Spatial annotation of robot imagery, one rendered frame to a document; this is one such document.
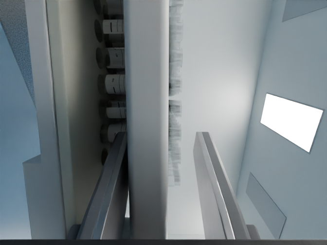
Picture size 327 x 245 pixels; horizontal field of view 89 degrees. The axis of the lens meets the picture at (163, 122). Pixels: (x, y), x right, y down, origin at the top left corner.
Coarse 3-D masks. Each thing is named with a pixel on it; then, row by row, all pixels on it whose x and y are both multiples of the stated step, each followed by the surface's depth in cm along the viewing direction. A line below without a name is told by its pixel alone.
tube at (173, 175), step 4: (168, 172) 12; (172, 172) 12; (176, 172) 12; (168, 176) 12; (172, 176) 12; (176, 176) 12; (180, 176) 12; (168, 180) 12; (172, 180) 12; (176, 180) 12; (180, 180) 12; (168, 184) 12; (172, 184) 12; (176, 184) 12; (180, 184) 12
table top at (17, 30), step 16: (0, 0) 10; (16, 0) 10; (0, 16) 10; (16, 16) 10; (16, 32) 11; (16, 48) 11; (32, 80) 12; (32, 96) 13; (128, 192) 33; (128, 208) 33
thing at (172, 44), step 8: (104, 16) 12; (112, 16) 12; (120, 16) 12; (176, 16) 12; (120, 72) 15; (176, 72) 15; (168, 96) 24; (120, 120) 15; (168, 120) 15; (176, 120) 15; (168, 144) 14; (176, 144) 14
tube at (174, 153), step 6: (108, 150) 12; (168, 150) 12; (174, 150) 12; (180, 150) 12; (102, 156) 12; (168, 156) 12; (174, 156) 12; (180, 156) 12; (102, 162) 12; (168, 162) 12; (174, 162) 12; (180, 162) 12
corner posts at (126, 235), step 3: (126, 219) 10; (126, 222) 10; (129, 222) 10; (126, 225) 10; (129, 225) 10; (123, 228) 10; (126, 228) 10; (129, 228) 10; (123, 231) 10; (126, 231) 10; (129, 231) 10; (123, 234) 9; (126, 234) 9; (129, 234) 9; (123, 237) 9; (126, 237) 9; (129, 237) 9
